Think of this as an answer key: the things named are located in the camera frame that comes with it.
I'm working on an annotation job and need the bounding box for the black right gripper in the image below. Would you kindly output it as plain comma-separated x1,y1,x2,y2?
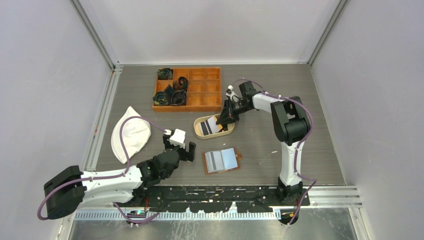
216,98,252,127

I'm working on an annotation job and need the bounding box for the beige oval tray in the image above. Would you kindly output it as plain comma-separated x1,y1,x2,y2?
193,114,235,140

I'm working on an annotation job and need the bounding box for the brown leather card holder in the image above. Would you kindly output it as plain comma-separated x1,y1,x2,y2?
202,147,242,175

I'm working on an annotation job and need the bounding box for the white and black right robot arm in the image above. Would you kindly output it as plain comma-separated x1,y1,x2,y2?
217,81,311,206

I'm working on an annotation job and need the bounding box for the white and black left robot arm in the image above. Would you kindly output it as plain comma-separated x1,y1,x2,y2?
37,135,197,220

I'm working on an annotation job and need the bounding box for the white card with black stripe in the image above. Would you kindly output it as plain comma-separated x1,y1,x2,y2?
197,116,221,136

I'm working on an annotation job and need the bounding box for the orange wooden compartment box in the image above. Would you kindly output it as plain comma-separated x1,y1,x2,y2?
152,67,222,112

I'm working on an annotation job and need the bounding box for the white cloth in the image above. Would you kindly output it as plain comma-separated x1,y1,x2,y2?
110,106,151,164

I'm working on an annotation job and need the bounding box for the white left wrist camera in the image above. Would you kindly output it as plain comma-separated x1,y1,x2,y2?
169,129,186,149

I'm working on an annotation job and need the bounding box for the aluminium frame rail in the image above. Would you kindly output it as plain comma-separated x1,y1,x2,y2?
61,185,364,222

